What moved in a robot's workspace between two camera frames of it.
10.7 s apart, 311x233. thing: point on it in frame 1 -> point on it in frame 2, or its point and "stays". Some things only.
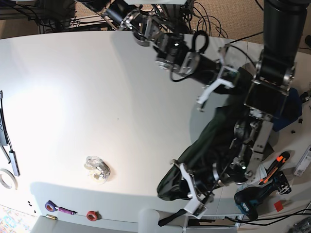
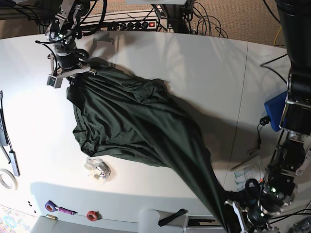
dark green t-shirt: [210, 154] -> [122, 118]
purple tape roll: [50, 206] stays
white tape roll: [2, 181] stays
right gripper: [201, 191] -> [254, 220]
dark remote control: [3, 137] stays
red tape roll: [94, 215] stays
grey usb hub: [15, 162] stays
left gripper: [227, 78] -> [66, 65]
